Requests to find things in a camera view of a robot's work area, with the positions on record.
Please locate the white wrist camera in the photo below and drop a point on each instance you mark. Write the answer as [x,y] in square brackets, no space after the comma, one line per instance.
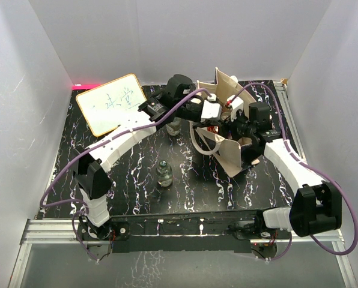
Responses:
[211,109]
[236,106]

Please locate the pink red marker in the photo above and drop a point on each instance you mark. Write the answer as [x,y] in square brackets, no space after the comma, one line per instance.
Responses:
[79,86]

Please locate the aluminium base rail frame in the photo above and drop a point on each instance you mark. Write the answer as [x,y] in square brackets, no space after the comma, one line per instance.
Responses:
[183,249]

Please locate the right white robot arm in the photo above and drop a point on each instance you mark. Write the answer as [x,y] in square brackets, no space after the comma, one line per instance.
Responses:
[317,204]

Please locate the beige canvas tote bag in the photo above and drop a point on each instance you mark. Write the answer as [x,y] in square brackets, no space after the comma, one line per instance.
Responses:
[228,153]

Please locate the clear glass bottle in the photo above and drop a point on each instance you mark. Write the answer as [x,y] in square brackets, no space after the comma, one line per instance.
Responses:
[164,174]
[173,128]

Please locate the red cola can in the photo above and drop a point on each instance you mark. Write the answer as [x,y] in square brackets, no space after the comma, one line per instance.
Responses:
[213,129]

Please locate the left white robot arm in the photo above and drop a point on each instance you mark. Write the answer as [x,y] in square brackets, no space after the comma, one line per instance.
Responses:
[91,169]

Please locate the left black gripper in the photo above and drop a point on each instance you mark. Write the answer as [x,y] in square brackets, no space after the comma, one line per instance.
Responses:
[198,120]

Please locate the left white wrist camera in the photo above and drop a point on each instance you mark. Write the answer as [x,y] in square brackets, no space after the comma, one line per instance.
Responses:
[211,109]

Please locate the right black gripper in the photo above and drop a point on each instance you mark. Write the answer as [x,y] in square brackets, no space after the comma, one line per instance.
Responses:
[229,125]

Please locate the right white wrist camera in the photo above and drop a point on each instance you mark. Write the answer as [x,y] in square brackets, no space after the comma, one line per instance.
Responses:
[236,106]

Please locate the small whiteboard orange frame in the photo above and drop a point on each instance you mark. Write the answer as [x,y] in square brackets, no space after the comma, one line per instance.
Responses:
[105,106]

